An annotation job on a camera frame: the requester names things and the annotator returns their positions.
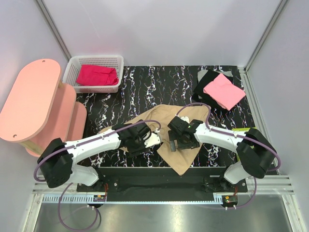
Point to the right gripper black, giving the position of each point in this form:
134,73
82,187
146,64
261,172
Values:
173,136

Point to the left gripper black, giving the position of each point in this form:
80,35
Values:
142,149

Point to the beige t shirt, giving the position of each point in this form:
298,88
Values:
169,116

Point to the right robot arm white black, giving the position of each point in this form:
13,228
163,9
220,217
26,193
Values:
255,153

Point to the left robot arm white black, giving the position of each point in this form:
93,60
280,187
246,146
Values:
59,162

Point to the black folded t shirt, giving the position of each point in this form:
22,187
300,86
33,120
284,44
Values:
198,93

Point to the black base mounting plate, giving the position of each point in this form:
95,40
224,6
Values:
162,184

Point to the green treehouse book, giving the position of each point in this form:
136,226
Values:
236,130

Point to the pink folded t shirt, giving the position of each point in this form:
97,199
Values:
224,92

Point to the white plastic basket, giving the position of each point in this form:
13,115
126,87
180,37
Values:
74,65

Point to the magenta t shirt in basket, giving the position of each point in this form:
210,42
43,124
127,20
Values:
93,75

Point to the pink tiered shelf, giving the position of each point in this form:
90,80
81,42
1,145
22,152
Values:
40,108

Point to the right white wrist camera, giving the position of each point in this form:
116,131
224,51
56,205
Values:
185,118

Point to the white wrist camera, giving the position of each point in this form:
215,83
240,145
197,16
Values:
185,118
152,139

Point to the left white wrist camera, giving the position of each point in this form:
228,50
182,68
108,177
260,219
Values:
152,139

